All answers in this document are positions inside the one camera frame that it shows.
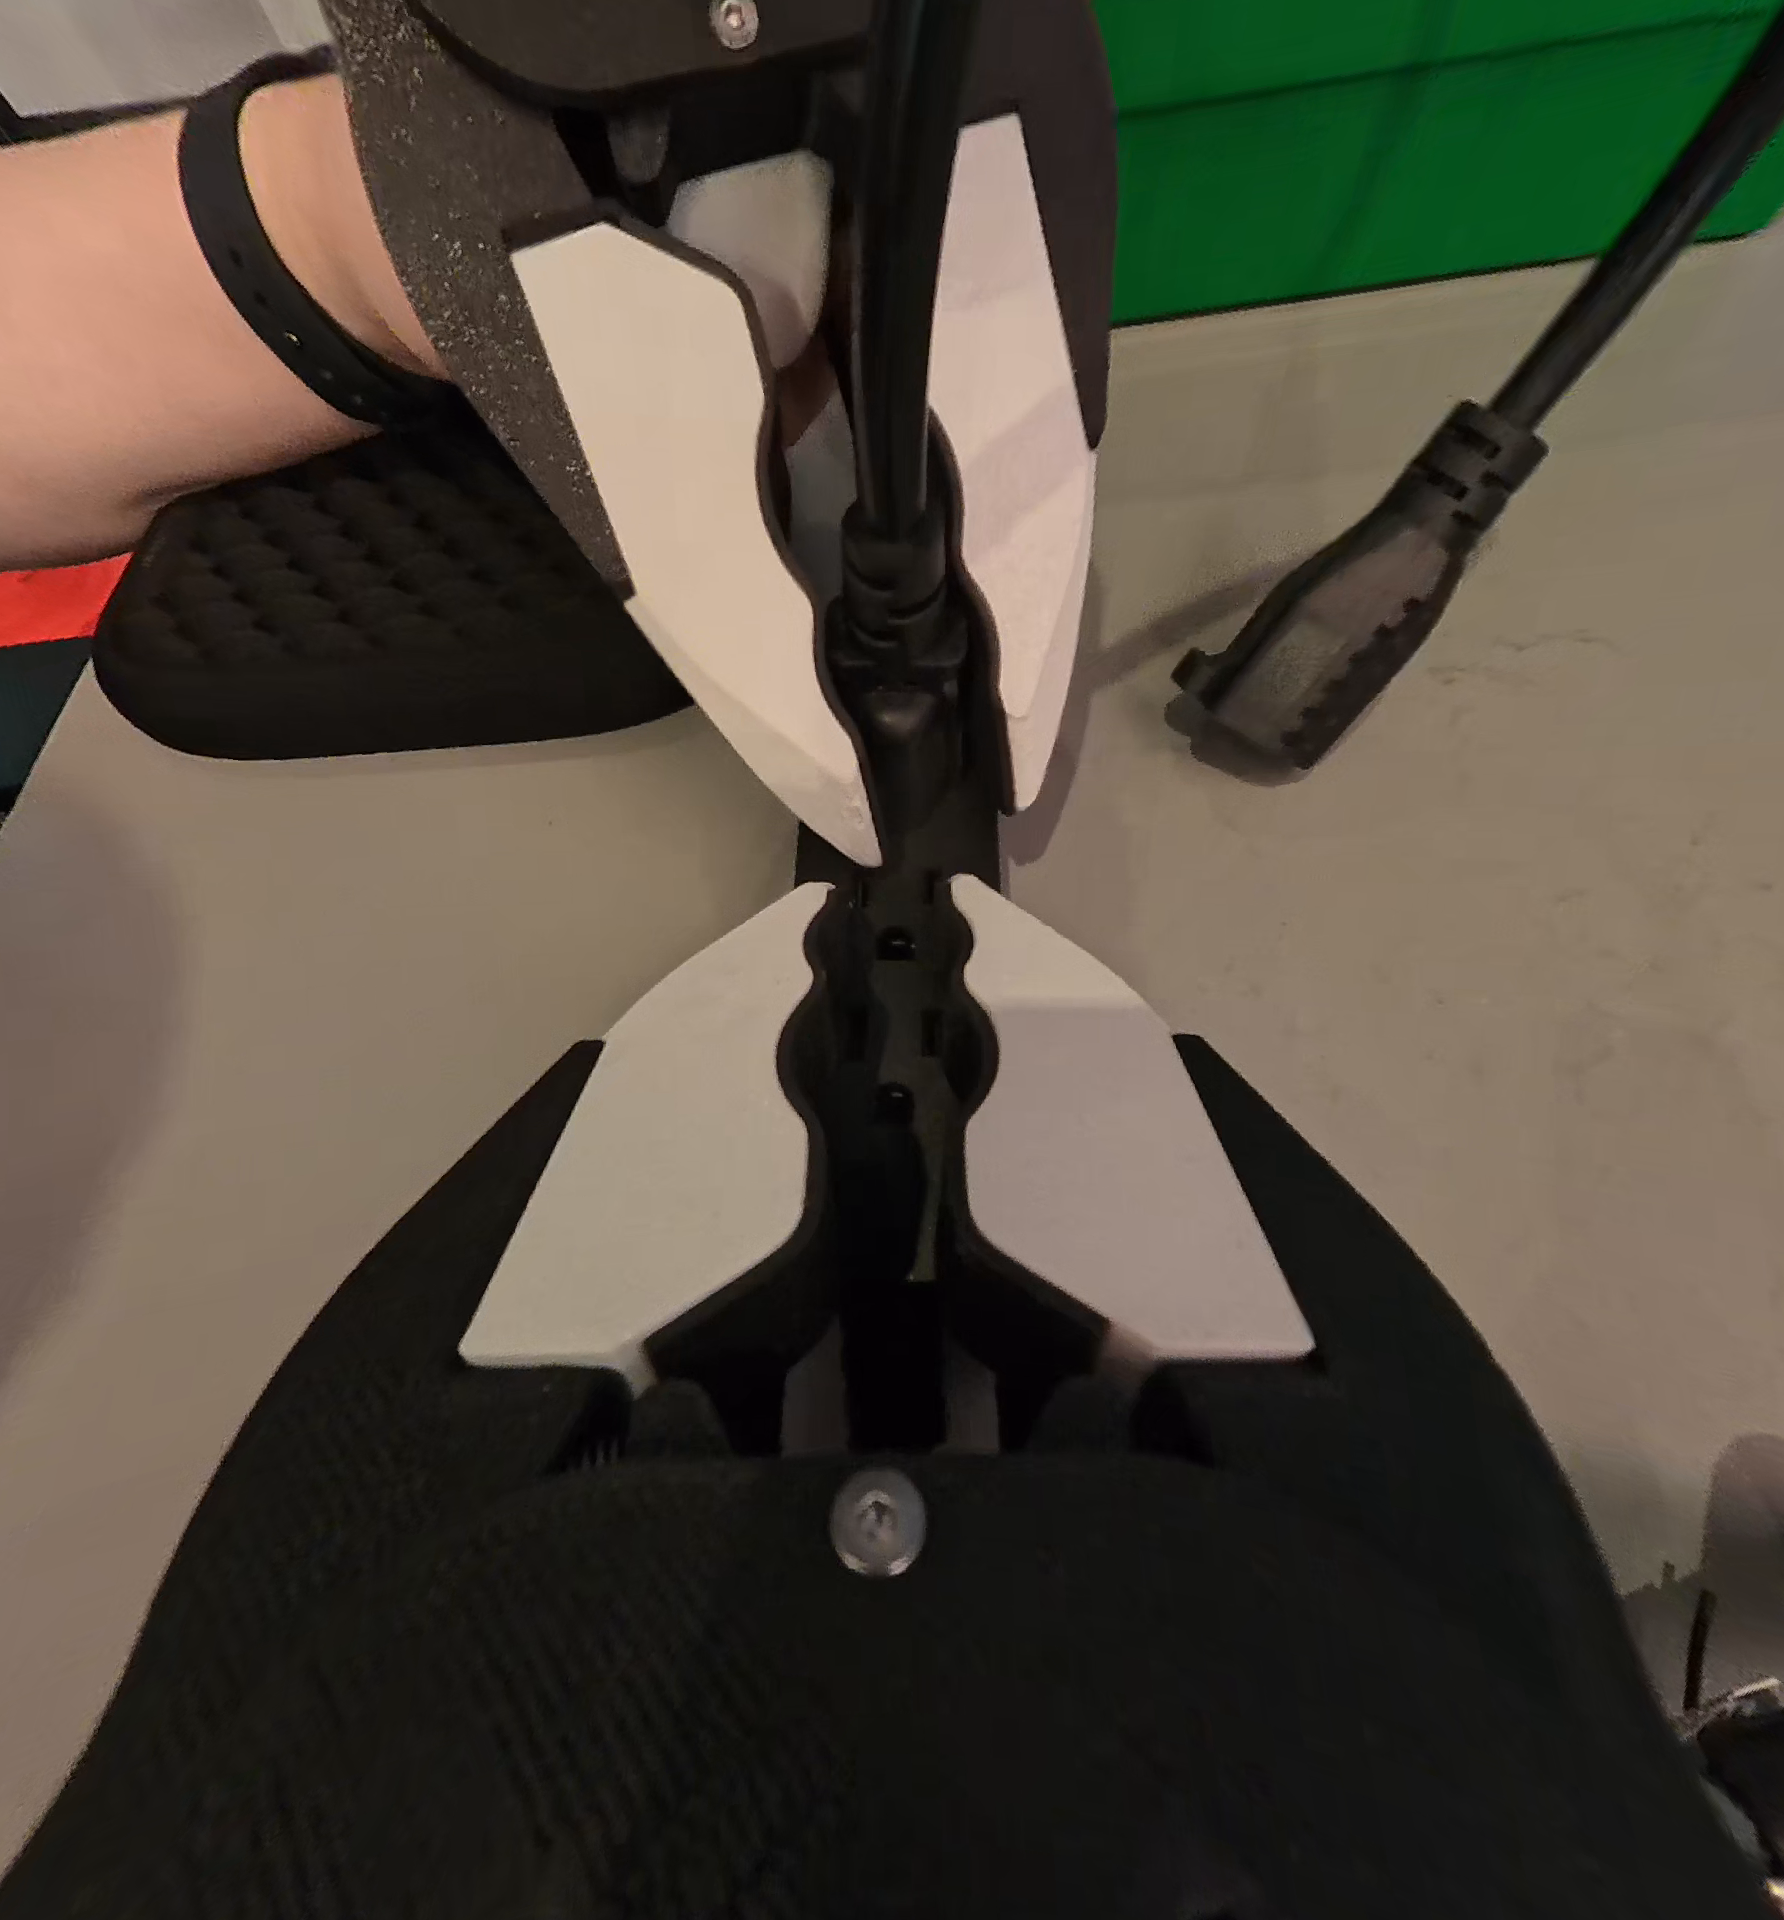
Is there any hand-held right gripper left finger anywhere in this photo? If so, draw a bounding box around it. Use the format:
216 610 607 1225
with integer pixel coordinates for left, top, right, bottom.
455 881 841 1389

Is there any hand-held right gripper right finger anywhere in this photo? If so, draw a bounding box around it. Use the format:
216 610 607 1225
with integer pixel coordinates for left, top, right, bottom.
938 873 1317 1389

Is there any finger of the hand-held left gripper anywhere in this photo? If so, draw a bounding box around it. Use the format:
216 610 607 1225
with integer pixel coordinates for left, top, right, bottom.
506 209 893 871
914 109 1101 819

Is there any black power plug cord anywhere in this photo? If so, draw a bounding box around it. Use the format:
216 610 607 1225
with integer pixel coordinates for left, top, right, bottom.
819 0 977 875

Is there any black power strip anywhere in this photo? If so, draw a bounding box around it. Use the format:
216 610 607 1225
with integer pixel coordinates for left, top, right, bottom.
794 706 1018 1450

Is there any person's left forearm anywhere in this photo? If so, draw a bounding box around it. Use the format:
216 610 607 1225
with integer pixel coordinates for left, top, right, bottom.
0 91 369 579

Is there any person's left hand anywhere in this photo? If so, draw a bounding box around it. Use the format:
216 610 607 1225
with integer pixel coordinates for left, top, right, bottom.
236 67 444 394

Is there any black wristband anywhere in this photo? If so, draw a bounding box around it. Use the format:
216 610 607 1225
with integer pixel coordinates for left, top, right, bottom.
177 57 450 438

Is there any black bumpy wrist rest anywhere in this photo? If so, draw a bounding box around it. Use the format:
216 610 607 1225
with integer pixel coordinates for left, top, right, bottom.
88 420 699 765

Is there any green plastic bin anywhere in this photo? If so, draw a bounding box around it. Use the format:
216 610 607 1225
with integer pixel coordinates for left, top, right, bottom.
1101 0 1784 326

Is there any red object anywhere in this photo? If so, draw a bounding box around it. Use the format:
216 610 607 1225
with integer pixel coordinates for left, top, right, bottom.
0 553 136 664

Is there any black ridged plug cord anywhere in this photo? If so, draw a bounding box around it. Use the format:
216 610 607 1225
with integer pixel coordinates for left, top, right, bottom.
1165 0 1784 781

